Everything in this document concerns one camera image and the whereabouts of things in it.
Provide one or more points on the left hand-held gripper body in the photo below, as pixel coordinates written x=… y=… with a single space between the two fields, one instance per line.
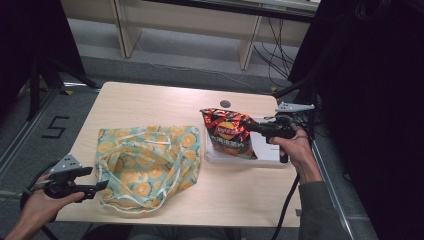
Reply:
x=63 y=181

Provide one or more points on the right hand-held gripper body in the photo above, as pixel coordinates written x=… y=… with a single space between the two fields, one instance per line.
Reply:
x=283 y=125

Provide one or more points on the white plastic tray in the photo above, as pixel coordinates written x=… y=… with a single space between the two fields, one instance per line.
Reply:
x=266 y=151

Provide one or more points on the red and black chip bag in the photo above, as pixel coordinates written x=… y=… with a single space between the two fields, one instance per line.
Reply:
x=228 y=133

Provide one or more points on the orange-print green tote bag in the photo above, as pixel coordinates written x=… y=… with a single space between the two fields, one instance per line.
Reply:
x=146 y=166

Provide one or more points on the person's left hand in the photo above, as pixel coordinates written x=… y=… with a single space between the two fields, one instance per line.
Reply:
x=43 y=203

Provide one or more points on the person's right hand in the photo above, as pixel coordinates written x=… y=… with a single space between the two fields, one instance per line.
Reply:
x=300 y=156

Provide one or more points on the grey round table grommet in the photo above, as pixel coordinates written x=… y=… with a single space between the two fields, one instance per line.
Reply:
x=225 y=104

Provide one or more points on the black metal stand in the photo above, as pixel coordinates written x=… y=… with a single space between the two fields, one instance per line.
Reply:
x=305 y=90
x=46 y=76

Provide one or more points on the grey tape strip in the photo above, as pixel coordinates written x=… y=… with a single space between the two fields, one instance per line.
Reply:
x=298 y=212

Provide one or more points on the black curtain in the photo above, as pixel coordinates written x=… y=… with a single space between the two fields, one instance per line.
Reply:
x=30 y=40
x=373 y=100

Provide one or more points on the light wooden desk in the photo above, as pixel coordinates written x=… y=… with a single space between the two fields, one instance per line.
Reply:
x=186 y=20

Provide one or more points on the aluminium floor rail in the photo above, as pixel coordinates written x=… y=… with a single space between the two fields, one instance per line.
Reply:
x=23 y=133
x=333 y=200

